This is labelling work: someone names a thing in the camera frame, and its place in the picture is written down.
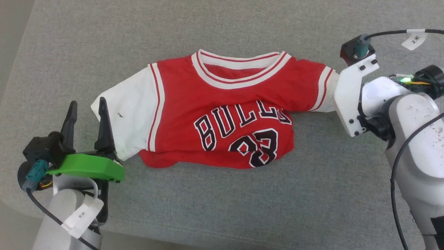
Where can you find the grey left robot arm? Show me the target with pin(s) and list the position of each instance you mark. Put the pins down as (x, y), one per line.
(59, 215)

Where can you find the red Bulls basketball jersey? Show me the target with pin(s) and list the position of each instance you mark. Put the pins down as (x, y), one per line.
(229, 86)

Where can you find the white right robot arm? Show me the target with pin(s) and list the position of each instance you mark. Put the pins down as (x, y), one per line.
(416, 139)

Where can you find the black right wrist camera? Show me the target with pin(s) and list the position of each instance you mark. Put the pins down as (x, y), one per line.
(348, 52)

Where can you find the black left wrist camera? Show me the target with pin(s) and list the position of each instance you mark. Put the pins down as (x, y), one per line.
(41, 147)

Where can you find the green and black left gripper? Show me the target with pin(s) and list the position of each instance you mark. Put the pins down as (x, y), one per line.
(90, 168)

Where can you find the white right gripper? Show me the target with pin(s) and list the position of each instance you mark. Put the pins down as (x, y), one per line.
(348, 97)

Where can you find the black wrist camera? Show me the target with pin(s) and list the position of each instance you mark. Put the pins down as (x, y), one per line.
(348, 52)
(41, 147)

